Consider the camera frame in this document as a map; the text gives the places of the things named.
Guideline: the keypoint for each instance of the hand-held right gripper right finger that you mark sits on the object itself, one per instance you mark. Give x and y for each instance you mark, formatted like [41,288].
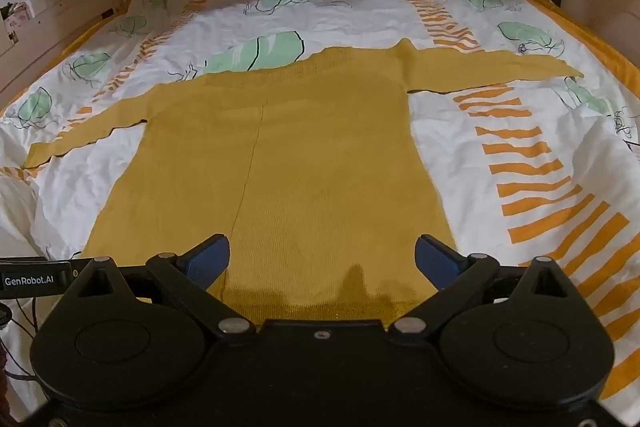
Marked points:
[436,259]

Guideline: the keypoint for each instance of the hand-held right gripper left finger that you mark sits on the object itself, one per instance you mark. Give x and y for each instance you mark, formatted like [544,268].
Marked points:
[207,259]

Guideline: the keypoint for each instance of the wall pictures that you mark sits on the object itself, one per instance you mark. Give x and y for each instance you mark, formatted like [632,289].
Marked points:
[17,19]

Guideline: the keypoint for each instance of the white leaf-print bed sheet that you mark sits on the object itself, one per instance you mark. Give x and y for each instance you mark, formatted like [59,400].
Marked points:
[350,17]

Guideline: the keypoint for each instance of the yellow knit sweater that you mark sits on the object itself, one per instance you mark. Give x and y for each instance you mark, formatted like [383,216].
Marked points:
[325,157]

